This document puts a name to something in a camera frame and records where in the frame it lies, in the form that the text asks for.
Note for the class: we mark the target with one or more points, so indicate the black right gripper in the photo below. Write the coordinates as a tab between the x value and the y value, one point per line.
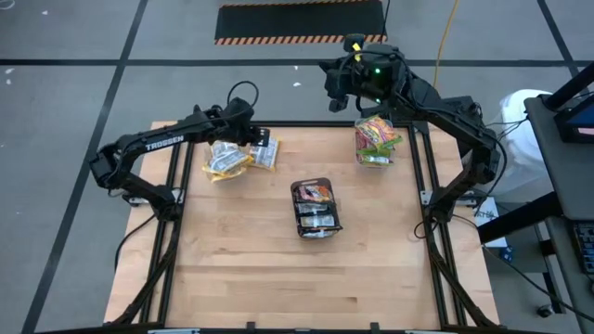
345	79

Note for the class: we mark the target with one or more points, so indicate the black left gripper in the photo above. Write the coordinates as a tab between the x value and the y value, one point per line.
245	132

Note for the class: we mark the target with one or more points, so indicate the yellow chicken flavor ramen pack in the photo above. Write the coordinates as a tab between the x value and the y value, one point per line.
267	155

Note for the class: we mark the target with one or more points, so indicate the clear plastic bin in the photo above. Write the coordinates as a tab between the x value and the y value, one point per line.
358	158
207	160

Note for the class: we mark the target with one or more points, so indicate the grey translucent plastic bin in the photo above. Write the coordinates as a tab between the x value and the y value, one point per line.
294	204

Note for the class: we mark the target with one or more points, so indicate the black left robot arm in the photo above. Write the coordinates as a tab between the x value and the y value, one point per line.
158	141

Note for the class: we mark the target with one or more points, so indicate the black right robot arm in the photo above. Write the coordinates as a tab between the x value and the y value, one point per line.
455	120

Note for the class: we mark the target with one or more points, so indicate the yellow tape strip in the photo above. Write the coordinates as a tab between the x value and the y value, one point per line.
356	46

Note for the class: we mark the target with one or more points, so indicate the black orange-striped floor mat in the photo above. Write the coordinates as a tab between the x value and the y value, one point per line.
301	21

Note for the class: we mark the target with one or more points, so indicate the white bag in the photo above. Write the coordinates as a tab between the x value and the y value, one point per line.
524	116

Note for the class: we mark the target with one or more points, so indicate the white label box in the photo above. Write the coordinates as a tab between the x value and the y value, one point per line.
487	222

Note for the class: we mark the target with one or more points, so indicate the black monitor screen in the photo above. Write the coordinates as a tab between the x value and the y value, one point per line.
575	123

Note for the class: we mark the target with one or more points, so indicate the dark side cart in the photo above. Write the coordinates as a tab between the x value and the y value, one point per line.
571	176

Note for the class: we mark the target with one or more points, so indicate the black keyboard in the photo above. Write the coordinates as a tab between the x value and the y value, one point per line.
585	248

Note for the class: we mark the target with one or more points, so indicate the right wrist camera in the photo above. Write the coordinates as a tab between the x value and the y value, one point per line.
377	76

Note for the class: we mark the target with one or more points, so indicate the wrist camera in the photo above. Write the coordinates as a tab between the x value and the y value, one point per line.
377	76
240	110

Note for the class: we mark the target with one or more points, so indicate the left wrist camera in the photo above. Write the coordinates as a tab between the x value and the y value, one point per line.
240	110

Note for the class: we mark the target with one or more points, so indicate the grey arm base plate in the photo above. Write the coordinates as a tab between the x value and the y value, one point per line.
424	197
134	200

